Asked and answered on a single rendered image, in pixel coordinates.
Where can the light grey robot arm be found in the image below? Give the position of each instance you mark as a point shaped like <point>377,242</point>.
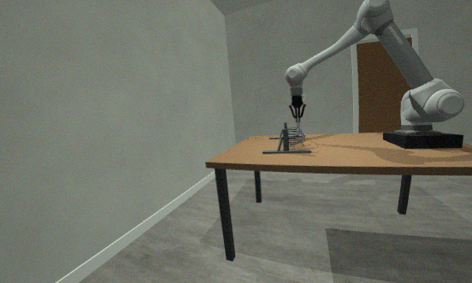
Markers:
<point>429,100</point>

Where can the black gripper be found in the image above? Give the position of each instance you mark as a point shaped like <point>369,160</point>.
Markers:
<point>297,103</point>

